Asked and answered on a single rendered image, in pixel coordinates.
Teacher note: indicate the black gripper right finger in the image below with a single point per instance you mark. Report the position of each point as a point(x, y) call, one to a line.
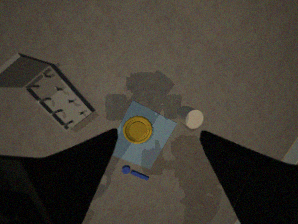
point(261, 189)

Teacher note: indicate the grey dish rack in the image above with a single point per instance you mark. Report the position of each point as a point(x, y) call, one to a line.
point(48, 87)

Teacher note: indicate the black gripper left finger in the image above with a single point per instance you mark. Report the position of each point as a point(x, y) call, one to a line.
point(63, 184)

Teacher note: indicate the blue-grey flat mat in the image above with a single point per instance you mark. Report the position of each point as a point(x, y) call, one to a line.
point(146, 153)

